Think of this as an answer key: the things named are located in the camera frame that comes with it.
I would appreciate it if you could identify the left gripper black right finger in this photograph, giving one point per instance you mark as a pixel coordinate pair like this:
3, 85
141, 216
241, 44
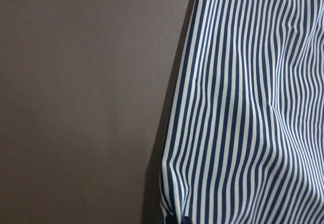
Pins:
186, 220

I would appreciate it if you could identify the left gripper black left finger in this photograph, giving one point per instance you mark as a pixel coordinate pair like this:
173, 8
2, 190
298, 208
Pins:
170, 219

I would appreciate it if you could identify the blue white striped polo shirt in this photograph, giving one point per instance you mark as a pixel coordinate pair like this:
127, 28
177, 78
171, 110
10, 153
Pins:
244, 140

